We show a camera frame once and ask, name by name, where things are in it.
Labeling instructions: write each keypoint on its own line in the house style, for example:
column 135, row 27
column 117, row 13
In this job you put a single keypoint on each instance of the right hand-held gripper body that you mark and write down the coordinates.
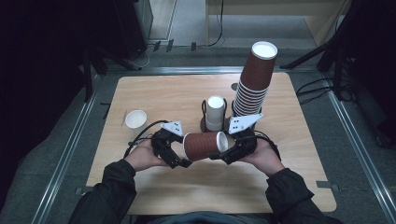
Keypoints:
column 246, row 143

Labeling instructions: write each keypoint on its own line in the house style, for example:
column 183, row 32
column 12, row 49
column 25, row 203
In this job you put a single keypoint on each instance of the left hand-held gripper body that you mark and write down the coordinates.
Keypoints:
column 165, row 143

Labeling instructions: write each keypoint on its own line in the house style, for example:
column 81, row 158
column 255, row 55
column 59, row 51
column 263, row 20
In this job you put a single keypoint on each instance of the brown ribbed paper cup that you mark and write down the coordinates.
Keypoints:
column 200, row 146

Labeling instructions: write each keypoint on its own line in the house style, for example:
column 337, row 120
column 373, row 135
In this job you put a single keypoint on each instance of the white paper cup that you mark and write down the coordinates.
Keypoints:
column 136, row 119

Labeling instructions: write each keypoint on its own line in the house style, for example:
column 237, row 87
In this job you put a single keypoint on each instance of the stack of white cups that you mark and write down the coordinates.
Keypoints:
column 215, row 113

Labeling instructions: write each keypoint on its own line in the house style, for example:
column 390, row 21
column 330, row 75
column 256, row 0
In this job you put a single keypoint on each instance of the stack of brown ribbed cups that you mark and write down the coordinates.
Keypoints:
column 257, row 74

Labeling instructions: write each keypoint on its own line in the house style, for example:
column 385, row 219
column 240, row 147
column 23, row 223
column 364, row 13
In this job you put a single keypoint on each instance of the person's right hand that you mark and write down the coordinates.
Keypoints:
column 264, row 157

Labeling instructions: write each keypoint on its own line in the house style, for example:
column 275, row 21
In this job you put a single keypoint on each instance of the person's left hand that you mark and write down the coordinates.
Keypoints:
column 143, row 155

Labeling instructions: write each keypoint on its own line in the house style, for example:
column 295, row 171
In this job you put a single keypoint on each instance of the grey round table grommet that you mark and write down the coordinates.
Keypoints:
column 234, row 86

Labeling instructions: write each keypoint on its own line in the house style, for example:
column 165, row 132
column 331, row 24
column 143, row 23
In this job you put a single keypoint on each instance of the black metal stand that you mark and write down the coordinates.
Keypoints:
column 88, row 74

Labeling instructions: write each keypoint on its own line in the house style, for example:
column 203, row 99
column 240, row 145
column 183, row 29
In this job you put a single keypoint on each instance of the black cabinet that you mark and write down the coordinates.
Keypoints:
column 134, row 25

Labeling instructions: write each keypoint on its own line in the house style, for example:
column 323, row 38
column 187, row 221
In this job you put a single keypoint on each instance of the black tripod stand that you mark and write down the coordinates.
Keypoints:
column 339, row 46

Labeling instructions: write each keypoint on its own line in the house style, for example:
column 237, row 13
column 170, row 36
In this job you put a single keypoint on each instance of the light wooden furniture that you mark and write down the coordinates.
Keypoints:
column 317, row 18

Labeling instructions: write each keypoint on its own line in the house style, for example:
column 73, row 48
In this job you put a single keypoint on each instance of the metal floor rail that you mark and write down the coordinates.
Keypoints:
column 361, row 155
column 68, row 152
column 186, row 70

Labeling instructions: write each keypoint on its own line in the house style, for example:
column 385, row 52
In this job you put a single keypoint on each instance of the grey floor bracket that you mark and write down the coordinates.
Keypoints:
column 81, row 190
column 327, row 185

